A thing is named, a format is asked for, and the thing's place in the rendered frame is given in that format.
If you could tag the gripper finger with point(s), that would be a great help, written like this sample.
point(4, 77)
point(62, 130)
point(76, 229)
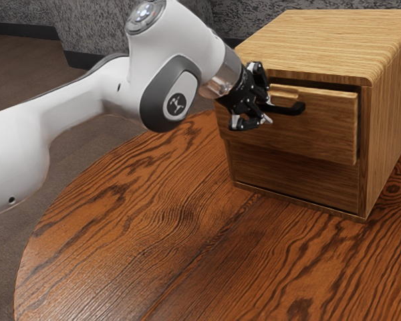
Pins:
point(260, 80)
point(250, 123)

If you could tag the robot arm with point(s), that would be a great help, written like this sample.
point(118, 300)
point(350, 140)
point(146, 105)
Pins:
point(87, 110)

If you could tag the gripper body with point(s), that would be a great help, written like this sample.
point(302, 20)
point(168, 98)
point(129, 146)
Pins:
point(241, 97)

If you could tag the small wooden drawer cabinet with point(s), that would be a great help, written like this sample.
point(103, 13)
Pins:
point(321, 43)

